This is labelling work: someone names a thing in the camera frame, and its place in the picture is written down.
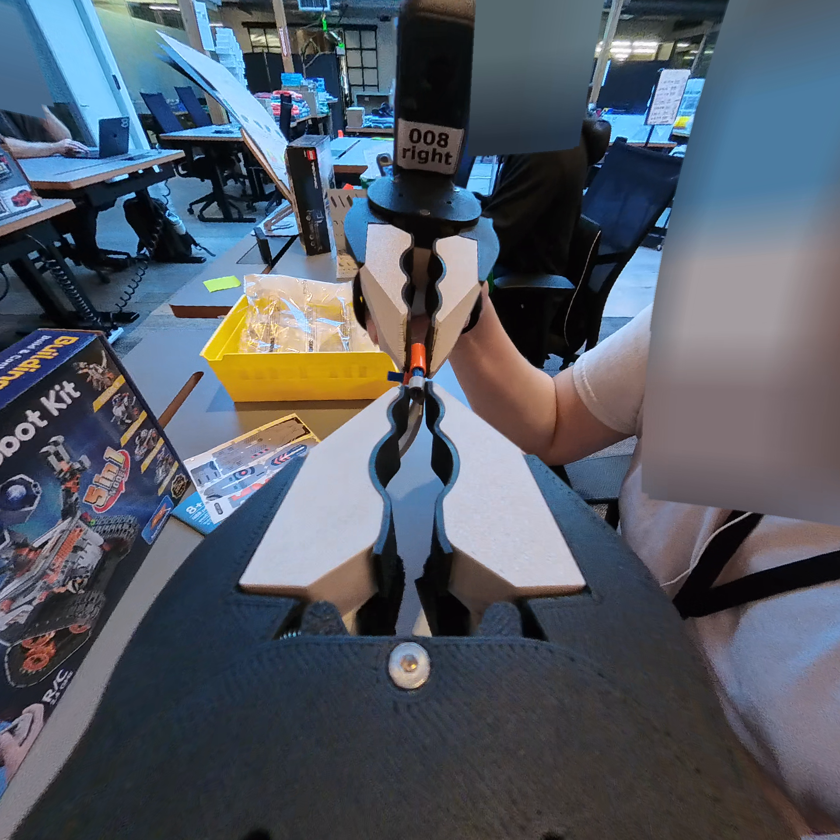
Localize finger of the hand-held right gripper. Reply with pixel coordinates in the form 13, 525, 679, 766
424, 235, 484, 378
358, 223, 419, 371

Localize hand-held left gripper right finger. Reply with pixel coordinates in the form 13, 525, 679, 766
427, 385, 588, 635

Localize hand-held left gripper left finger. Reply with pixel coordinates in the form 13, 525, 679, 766
238, 386, 403, 635

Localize grey curved panel brick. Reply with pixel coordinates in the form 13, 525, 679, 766
399, 375, 427, 460

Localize person's right forearm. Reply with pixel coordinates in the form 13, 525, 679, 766
462, 315, 647, 467

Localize grey desk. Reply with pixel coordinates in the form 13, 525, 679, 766
0, 322, 473, 840

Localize wooden top office desk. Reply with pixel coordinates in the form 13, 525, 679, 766
18, 148, 186, 263

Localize person's right hand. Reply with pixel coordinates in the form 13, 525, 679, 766
448, 283, 519, 388

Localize white pegboard panel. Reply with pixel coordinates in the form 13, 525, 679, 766
327, 185, 370, 280

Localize printed sticker sheet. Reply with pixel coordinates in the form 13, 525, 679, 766
184, 413, 321, 524

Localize clear plastic bags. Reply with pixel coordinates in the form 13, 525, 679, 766
238, 273, 383, 357

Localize black mesh chair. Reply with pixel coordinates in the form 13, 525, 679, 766
554, 436, 641, 529

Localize black product box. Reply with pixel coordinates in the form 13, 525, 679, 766
284, 134, 337, 257

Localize blue printed manual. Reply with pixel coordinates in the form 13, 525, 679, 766
171, 482, 221, 527

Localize yellow plastic bin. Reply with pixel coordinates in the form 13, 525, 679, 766
200, 292, 399, 403

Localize black office chair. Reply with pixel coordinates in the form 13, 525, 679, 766
492, 136, 685, 370

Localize large cardboard sheet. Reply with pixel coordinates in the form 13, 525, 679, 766
156, 30, 294, 206

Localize black backpack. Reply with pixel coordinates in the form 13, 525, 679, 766
122, 196, 214, 265

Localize white notice board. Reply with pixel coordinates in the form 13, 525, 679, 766
645, 67, 692, 127

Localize blue toy kit box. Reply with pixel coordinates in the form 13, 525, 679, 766
0, 328, 193, 791

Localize grey laptop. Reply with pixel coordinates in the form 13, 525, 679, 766
77, 116, 132, 160

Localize black shoulder strap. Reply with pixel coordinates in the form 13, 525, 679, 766
671, 511, 840, 620

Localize black coiled cable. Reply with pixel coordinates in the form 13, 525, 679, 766
117, 184, 173, 316

